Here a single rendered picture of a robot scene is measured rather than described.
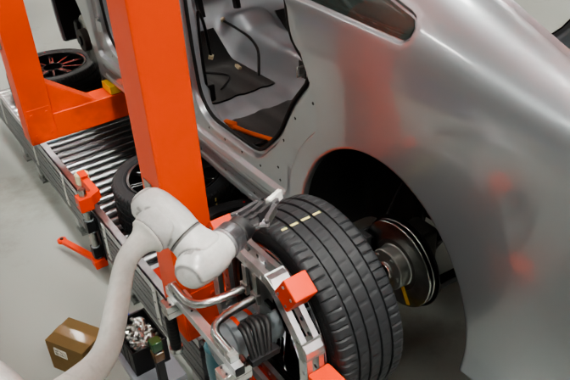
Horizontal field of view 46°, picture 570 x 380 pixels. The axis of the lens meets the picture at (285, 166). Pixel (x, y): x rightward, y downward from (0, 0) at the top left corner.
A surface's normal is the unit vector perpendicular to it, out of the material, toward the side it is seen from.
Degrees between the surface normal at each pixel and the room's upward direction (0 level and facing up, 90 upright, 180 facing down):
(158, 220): 43
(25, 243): 0
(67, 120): 90
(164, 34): 90
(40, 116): 90
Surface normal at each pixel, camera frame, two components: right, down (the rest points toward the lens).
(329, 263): 0.24, -0.53
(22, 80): 0.57, 0.40
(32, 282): -0.06, -0.85
